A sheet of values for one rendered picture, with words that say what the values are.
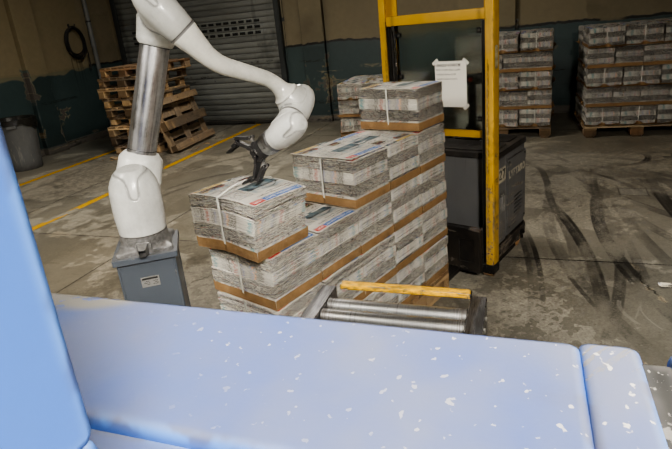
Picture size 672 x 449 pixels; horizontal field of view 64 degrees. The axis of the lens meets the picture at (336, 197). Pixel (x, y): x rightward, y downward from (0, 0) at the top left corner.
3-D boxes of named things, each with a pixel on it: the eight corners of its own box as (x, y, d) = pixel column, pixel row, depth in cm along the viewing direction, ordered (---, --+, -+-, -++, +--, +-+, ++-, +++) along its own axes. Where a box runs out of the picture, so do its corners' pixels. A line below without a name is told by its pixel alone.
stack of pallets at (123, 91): (157, 136, 948) (142, 61, 907) (204, 134, 923) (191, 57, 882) (109, 155, 827) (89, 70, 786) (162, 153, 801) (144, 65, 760)
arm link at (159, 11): (197, 15, 166) (193, 17, 178) (151, -32, 158) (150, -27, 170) (168, 46, 165) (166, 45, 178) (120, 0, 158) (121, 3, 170)
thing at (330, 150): (289, 155, 260) (289, 153, 260) (326, 142, 281) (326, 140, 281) (349, 161, 238) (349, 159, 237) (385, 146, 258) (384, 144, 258)
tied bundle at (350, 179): (295, 200, 267) (289, 155, 259) (331, 183, 288) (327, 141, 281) (356, 210, 243) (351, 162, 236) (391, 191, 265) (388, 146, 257)
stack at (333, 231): (235, 403, 251) (204, 241, 225) (373, 295, 336) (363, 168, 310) (296, 436, 227) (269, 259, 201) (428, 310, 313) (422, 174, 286)
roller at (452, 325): (316, 325, 169) (321, 320, 173) (468, 340, 153) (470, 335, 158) (316, 309, 168) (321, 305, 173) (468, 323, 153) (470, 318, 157)
